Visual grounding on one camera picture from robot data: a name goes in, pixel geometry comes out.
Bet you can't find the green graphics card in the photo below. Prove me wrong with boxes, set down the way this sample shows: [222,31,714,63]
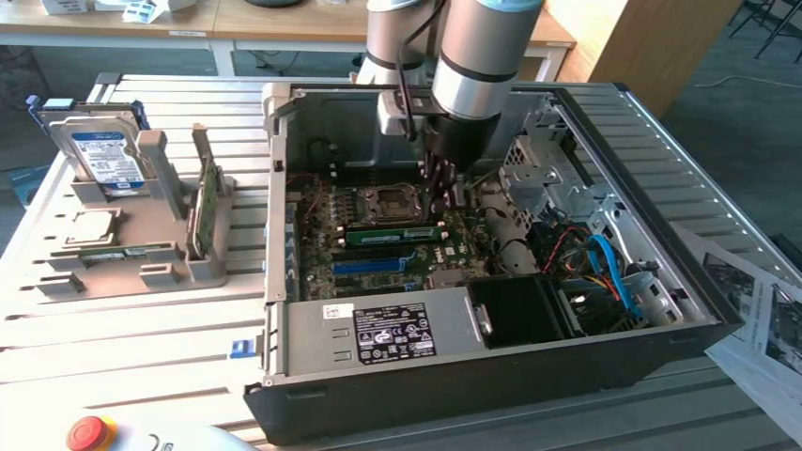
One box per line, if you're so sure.
[186,122,228,260]

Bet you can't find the grey parts rack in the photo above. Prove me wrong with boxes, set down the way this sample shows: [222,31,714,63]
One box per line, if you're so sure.
[26,125,238,300]

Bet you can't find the green RAM stick white label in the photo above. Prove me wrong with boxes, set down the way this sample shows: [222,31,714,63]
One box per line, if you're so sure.
[344,225,441,247]

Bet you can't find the blue box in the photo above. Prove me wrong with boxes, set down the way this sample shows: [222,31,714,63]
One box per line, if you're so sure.
[8,165,59,209]

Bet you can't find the hard disk blue caddy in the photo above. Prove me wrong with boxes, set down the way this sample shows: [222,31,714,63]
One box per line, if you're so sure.
[24,95,154,142]

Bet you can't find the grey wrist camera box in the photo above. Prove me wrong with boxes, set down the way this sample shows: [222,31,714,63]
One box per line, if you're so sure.
[376,90,435,137]

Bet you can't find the printed paper sheets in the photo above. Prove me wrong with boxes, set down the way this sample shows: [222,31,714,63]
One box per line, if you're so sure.
[669,222,802,439]

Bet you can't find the silver disk bay cage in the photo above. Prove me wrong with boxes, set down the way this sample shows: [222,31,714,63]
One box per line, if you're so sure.
[499,92,627,227]

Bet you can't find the white teach pendant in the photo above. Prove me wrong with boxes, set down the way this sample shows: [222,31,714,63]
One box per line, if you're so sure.
[62,414,259,451]

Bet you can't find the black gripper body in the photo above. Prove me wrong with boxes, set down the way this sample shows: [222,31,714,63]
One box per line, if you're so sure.
[427,114,503,171]

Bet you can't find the red emergency stop button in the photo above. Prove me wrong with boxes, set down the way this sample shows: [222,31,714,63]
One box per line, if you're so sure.
[66,414,119,451]

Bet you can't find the open black PC case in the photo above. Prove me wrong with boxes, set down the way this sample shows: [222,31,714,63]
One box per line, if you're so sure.
[242,81,749,446]

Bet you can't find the white blue carton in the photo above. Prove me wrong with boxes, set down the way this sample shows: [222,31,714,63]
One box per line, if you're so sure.
[120,0,170,23]

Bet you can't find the CPU socket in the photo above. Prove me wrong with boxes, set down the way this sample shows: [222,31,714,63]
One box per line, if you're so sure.
[355,184,429,225]

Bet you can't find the blue expansion slot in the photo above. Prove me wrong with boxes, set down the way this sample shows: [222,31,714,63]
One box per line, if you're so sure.
[332,258,403,276]

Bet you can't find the blue flat wire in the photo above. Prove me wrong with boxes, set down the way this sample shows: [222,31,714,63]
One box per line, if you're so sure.
[585,232,647,326]

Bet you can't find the wooden desk white frame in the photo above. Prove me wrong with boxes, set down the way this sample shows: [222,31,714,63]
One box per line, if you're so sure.
[0,0,578,79]

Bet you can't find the black fan shroud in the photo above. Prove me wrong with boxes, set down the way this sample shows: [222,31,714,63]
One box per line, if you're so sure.
[465,275,589,350]

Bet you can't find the grey power supply unit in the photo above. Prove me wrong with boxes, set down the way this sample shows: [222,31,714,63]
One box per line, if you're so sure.
[283,286,491,378]

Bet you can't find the silver CPU chip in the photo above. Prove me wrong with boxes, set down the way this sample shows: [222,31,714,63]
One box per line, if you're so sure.
[64,209,126,246]

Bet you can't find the wooden cabinet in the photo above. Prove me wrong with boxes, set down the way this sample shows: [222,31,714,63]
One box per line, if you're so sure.
[555,0,739,119]

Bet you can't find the green motherboard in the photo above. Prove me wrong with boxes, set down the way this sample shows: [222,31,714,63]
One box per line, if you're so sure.
[284,169,506,303]

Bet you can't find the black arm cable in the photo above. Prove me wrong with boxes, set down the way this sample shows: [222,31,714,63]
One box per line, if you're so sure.
[396,0,450,143]

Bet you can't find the hard disk blue label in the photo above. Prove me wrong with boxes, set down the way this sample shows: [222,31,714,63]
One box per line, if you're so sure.
[48,115,154,192]

